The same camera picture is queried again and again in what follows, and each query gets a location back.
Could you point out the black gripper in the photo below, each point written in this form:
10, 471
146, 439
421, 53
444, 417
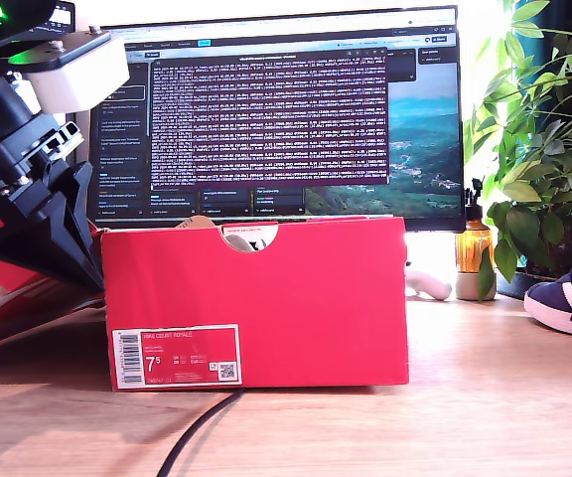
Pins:
13, 149

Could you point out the red Nike shoebox lid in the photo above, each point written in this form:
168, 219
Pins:
18, 323

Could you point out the blue suede Gazelle shoe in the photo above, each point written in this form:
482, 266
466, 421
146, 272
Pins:
239, 242
549, 303

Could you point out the red Nike shoebox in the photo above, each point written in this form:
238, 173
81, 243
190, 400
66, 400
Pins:
291, 308

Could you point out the brown packing paper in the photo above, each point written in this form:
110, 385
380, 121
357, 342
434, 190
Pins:
196, 222

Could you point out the large black computer monitor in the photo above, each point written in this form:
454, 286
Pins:
266, 124

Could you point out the white handheld controller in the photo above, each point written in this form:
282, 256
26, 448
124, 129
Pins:
432, 288

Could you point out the small white pot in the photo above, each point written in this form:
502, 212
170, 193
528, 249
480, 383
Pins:
467, 285

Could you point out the amber pump bottle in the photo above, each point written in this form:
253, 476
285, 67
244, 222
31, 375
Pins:
472, 248

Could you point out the black plant tray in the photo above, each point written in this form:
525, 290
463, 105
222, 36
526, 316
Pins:
514, 285

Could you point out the green leafy potted plant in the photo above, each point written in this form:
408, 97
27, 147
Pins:
559, 169

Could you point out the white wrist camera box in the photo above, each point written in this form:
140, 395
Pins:
85, 77

